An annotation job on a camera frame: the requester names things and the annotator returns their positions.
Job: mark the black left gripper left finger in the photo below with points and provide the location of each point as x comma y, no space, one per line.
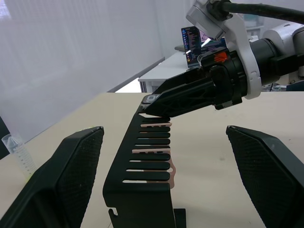
50,180

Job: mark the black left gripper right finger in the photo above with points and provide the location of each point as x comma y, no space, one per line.
266,175

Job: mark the white background desk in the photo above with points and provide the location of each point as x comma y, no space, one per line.
164,73

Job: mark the clear plastic measuring cylinder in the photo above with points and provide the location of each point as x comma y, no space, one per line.
20,154

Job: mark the laptop with lit screen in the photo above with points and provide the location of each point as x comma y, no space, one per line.
192,45

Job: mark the black slotted metal stand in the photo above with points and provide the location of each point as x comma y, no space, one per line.
142,190

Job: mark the black object at table edge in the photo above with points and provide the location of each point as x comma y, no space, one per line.
3,140

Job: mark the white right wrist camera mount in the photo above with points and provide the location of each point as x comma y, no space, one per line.
237,33

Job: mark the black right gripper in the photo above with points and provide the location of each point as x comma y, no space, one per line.
229,80

